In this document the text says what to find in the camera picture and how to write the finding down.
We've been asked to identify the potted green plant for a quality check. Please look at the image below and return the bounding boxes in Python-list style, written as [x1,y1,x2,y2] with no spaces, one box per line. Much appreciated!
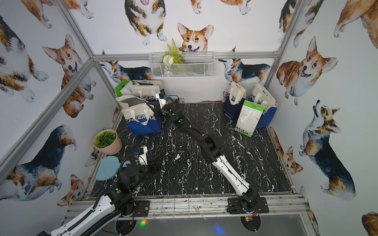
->
[93,129,123,155]

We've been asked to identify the fern and white flower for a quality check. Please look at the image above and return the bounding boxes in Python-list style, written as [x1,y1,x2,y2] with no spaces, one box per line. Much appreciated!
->
[162,39,185,77]

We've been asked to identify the aluminium front rail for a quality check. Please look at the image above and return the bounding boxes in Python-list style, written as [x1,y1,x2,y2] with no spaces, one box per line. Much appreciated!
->
[63,193,309,222]

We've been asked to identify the light blue cutting board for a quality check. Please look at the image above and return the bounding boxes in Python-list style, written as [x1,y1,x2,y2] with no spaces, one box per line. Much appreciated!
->
[95,156,131,181]

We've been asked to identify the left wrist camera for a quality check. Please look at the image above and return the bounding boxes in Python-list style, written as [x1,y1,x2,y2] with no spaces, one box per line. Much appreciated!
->
[134,146,148,166]

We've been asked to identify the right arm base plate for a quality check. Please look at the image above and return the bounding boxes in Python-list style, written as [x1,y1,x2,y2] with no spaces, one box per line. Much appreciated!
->
[226,197,269,214]

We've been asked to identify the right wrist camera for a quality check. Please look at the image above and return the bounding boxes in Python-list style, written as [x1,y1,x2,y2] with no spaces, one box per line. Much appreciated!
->
[156,93,168,109]

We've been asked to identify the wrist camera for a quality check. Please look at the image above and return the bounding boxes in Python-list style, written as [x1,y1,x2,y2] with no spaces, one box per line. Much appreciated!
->
[156,93,168,109]
[134,146,148,166]

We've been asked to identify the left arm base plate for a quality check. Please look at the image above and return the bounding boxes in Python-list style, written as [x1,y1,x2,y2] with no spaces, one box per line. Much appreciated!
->
[121,200,151,217]

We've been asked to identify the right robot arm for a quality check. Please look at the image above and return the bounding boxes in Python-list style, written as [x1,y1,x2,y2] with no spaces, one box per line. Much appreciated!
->
[155,94,260,214]

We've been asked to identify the blue white bag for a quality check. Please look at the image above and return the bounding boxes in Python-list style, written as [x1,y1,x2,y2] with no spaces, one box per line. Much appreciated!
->
[130,80,165,102]

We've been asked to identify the white wire basket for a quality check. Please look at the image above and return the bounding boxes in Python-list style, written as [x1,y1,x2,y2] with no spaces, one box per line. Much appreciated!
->
[149,52,215,79]

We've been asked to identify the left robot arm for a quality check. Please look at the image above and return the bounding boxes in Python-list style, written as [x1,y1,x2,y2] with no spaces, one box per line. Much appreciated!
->
[38,154,158,236]

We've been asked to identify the green white bag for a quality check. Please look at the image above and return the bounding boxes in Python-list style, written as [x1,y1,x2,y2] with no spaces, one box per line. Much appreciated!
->
[235,100,265,138]
[115,80,133,97]

